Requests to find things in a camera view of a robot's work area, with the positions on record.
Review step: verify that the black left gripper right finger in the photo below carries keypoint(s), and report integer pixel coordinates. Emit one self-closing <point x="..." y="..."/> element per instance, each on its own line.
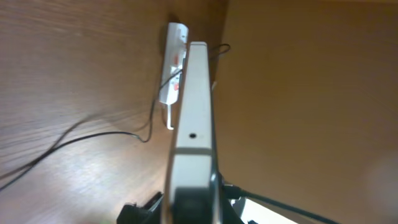
<point x="222" y="193"/>

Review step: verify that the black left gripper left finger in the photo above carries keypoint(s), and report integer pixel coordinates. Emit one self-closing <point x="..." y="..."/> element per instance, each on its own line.
<point x="149" y="213"/>

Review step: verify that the black Samsung Galaxy smartphone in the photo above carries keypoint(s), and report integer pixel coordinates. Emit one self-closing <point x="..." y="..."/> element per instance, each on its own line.
<point x="192" y="187"/>

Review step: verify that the white power strip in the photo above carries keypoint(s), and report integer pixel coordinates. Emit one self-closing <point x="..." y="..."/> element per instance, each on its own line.
<point x="175" y="53"/>

